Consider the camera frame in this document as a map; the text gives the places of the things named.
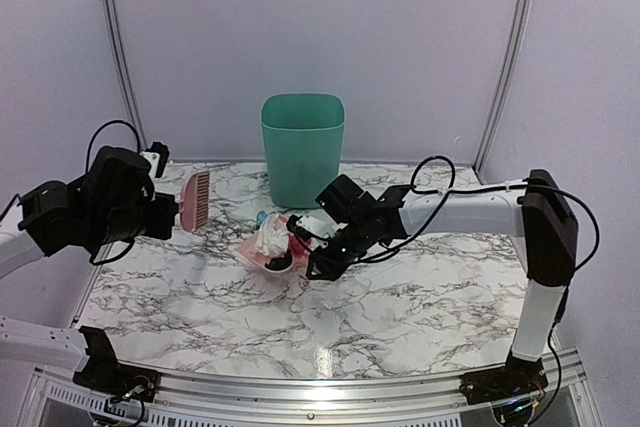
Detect right aluminium corner post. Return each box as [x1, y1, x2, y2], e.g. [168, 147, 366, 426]
[472, 0, 532, 176]

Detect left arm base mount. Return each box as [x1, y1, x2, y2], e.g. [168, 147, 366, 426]
[72, 326, 160, 403]

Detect aluminium corner post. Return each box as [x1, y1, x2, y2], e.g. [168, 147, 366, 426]
[472, 0, 532, 176]
[102, 0, 149, 148]

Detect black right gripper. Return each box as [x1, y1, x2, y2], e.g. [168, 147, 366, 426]
[306, 218, 372, 282]

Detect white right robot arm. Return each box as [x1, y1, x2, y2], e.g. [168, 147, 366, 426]
[289, 170, 579, 395]

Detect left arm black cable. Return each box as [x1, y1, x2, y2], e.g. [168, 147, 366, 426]
[85, 119, 144, 266]

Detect left aluminium corner post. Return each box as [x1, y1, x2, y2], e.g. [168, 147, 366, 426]
[102, 0, 149, 148]

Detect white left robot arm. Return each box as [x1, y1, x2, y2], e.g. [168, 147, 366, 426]
[1, 142, 178, 392]

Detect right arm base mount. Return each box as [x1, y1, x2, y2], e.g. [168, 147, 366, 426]
[459, 354, 548, 405]

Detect teal plastic waste bin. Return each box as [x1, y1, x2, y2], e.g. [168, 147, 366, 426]
[261, 93, 346, 209]

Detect pink hand brush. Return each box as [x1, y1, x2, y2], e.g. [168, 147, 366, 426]
[179, 171, 210, 233]

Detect magenta paper scrap upper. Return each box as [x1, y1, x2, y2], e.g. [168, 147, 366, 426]
[289, 237, 307, 257]

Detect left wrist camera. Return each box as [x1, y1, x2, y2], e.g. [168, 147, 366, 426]
[148, 141, 170, 178]

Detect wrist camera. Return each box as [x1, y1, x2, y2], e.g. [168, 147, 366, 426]
[148, 141, 170, 178]
[286, 215, 336, 250]

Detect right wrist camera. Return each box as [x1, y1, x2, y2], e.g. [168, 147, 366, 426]
[286, 215, 336, 250]

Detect black paper scrap centre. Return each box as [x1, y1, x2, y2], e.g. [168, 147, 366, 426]
[264, 252, 293, 272]

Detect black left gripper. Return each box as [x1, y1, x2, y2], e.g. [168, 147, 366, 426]
[89, 192, 178, 247]

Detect aluminium front rail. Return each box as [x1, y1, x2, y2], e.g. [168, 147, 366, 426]
[29, 346, 586, 427]

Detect pink plastic dustpan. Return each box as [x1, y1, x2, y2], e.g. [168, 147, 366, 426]
[237, 227, 309, 274]

